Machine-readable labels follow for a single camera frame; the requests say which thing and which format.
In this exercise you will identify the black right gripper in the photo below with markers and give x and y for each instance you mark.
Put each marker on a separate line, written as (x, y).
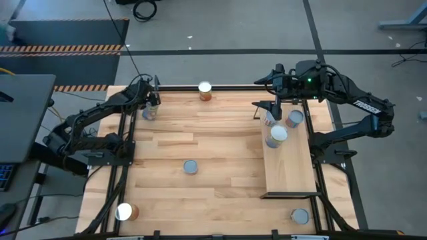
(287, 85)

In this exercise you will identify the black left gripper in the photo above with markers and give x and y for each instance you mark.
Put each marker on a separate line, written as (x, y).
(145, 91)

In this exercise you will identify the cream Peaches label can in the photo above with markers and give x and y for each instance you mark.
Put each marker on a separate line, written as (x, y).
(278, 133)
(149, 113)

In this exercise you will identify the white carrot label can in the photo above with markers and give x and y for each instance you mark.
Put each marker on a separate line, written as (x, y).
(268, 120)

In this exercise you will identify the pink blue label can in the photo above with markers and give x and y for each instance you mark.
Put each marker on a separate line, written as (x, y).
(296, 116)

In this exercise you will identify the orange red label can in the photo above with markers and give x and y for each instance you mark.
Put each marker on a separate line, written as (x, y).
(205, 88)

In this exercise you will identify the teal orange-slice label can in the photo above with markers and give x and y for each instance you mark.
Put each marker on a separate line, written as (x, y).
(190, 166)

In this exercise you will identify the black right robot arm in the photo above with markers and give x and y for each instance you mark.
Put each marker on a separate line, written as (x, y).
(350, 96)

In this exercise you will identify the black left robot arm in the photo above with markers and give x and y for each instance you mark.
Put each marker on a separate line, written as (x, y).
(100, 106)

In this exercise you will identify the wooden shelf black legs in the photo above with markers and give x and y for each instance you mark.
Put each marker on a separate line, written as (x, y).
(287, 173)

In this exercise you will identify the black hazard-striped floor mat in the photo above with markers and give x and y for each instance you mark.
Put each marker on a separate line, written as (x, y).
(60, 70)
(66, 31)

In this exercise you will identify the orange-sided tin can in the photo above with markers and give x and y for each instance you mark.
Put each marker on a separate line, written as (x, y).
(126, 212)

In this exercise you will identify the grey tin can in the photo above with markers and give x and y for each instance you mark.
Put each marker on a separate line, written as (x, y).
(300, 216)

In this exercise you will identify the dark grey desk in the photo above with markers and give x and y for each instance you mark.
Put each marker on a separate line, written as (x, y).
(23, 116)

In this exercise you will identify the grey metal desk foot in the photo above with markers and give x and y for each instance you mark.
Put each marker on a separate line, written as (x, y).
(400, 24)

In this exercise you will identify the small grey floor block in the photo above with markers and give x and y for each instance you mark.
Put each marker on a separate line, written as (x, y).
(423, 116)

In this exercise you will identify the black backlit keyboard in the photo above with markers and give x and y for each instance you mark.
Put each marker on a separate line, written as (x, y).
(5, 176)

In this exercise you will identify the black computer mouse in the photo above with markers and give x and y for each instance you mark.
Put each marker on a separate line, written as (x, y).
(6, 213)

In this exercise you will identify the black metal table frame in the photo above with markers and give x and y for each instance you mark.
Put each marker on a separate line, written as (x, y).
(240, 88)

